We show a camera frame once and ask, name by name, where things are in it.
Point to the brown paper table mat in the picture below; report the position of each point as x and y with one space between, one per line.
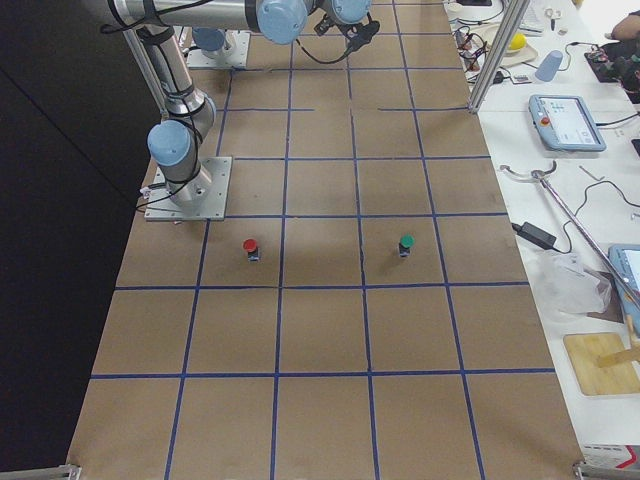
332 357

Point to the blue plastic cup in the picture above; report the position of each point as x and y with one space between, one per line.
549 66

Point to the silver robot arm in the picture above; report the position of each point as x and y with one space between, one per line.
212 42
175 143

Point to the wooden cutting board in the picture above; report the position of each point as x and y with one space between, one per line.
602 365

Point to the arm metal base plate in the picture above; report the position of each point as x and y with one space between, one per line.
196 60
203 198

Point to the metal reacher stick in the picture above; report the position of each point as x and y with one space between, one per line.
542 177

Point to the aluminium frame post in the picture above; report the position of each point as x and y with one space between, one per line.
512 18

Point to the black power adapter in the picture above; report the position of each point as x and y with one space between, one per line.
535 235

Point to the green push button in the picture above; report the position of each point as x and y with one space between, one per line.
405 245

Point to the clear plastic bag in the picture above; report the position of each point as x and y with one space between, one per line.
565 283

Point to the beige tray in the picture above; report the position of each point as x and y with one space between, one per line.
488 34

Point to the red push button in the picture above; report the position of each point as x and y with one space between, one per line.
252 249

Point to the yellow lemon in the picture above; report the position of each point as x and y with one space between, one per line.
517 43

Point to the blue teach pendant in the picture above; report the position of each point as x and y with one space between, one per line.
564 123
625 257

